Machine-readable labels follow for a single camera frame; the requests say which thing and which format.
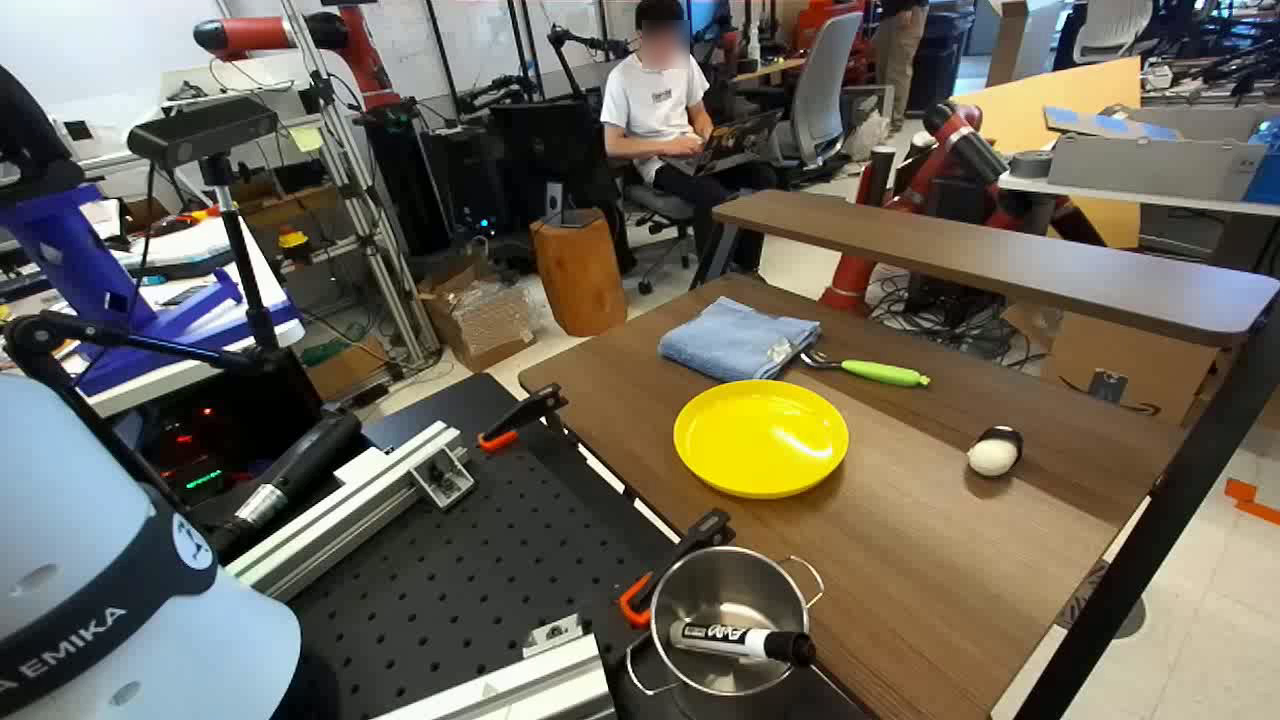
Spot tangled black floor cables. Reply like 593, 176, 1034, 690
864, 271, 1062, 373

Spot tan plywood panel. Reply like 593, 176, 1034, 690
947, 54, 1149, 251

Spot blue plastic container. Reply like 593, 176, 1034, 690
1241, 118, 1280, 209

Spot black and white ball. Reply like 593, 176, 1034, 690
963, 422, 1029, 483

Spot aluminium extrusion rail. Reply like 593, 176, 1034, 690
220, 422, 480, 603
371, 614, 619, 720

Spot metal pot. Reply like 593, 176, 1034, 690
619, 542, 834, 704

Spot white desk top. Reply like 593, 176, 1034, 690
995, 167, 1280, 225

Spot blue and white machine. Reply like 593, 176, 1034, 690
0, 180, 309, 410

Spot black and white marker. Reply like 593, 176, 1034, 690
669, 615, 819, 674

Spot grey office chair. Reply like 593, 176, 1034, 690
759, 8, 871, 186

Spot black table frame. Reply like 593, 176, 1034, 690
1012, 291, 1280, 720

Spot metal truss rack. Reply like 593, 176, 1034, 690
278, 0, 450, 376

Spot black office chair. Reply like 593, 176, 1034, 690
615, 167, 712, 301

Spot brown wooden shelf board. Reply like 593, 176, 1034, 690
712, 190, 1280, 344

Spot cardboard box with black label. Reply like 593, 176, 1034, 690
1045, 308, 1229, 430

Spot black silver-tipped cylinder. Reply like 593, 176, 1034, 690
211, 403, 369, 552

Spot black camera on stand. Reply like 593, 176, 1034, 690
123, 94, 333, 443

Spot black perforated board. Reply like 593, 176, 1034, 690
286, 373, 871, 720

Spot orange floor tape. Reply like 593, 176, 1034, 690
1220, 472, 1280, 531

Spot green-handled utensil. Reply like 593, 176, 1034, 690
798, 350, 936, 394

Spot yellow plate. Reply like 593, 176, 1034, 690
669, 376, 853, 505

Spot blue towel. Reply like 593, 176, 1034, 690
658, 291, 825, 384

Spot seated person in white shirt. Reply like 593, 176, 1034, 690
596, 0, 772, 275

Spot open cardboard box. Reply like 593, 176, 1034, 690
416, 256, 541, 376

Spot orange-handled black clamp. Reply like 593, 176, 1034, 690
471, 384, 573, 461
615, 509, 739, 633

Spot red robot with black parts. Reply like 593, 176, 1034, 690
815, 102, 1021, 322

